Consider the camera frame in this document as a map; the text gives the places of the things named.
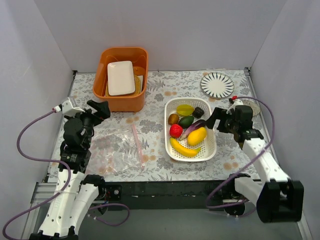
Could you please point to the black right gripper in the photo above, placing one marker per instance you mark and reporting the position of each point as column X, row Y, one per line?
column 222, row 121

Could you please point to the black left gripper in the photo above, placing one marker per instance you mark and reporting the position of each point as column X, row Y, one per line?
column 94, row 114

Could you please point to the purple toy eggplant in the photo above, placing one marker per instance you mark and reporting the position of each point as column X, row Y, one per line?
column 198, row 124

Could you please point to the yellow toy mango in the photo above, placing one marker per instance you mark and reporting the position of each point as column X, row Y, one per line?
column 196, row 136

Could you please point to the green toy avocado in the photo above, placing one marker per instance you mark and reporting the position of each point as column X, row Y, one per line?
column 186, row 121

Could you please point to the red toy apple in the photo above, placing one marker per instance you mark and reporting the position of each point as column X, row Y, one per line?
column 175, row 131

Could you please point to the yellow toy banana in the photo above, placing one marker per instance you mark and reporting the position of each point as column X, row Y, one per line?
column 183, row 150

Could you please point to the clear zip top bag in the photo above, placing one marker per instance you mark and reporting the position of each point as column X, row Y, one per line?
column 114, row 151

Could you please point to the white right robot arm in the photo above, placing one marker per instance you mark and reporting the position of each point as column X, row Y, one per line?
column 278, row 198

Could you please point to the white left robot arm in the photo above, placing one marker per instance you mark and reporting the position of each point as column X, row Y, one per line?
column 74, row 190

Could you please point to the dark brown toy mangosteen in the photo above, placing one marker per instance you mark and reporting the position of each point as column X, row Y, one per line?
column 198, row 113

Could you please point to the blue striped round plate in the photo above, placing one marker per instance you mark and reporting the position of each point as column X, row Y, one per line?
column 217, row 85

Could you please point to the speckled round coaster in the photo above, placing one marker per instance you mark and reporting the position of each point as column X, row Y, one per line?
column 255, row 107

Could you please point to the white rectangular plate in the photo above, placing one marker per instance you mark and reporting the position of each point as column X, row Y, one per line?
column 120, row 78

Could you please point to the yellow woven tray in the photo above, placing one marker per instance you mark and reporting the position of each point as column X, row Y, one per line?
column 138, row 88

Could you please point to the brown toy kiwi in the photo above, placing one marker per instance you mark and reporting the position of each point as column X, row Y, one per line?
column 173, row 119

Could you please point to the orange plastic bin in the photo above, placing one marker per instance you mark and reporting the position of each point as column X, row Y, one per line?
column 140, row 60

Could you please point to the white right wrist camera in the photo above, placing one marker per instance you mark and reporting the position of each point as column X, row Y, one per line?
column 234, row 102

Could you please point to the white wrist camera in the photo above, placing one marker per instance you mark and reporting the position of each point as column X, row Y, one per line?
column 68, row 107
column 234, row 102

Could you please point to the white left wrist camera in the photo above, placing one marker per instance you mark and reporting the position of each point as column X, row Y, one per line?
column 68, row 107

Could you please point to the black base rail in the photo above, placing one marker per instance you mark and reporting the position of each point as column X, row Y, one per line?
column 167, row 195

